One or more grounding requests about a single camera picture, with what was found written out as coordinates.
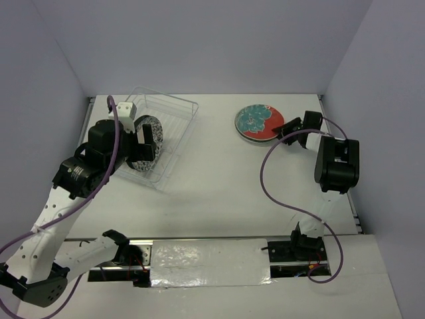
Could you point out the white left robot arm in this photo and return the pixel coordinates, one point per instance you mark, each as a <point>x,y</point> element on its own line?
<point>37,274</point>

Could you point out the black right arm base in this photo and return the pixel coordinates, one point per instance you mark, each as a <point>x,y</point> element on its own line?
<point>285,263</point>

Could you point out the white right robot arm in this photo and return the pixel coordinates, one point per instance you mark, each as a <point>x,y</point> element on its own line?
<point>336,172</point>

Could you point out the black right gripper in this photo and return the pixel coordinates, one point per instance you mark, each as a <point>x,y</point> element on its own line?
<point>285,130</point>

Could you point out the clear wire dish rack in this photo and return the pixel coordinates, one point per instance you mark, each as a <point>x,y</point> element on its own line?
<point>177,117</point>

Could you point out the red teal floral plate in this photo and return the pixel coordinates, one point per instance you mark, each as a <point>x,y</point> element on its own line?
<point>255,138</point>

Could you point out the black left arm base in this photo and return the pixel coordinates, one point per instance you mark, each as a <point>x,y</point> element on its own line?
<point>134,269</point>

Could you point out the blue white floral plate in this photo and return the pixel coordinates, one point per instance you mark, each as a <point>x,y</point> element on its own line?
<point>145,153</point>

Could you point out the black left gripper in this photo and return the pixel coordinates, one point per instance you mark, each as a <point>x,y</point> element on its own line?
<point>145,151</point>

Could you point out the silver foil sheet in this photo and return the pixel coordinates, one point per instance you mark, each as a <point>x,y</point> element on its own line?
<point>208,263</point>

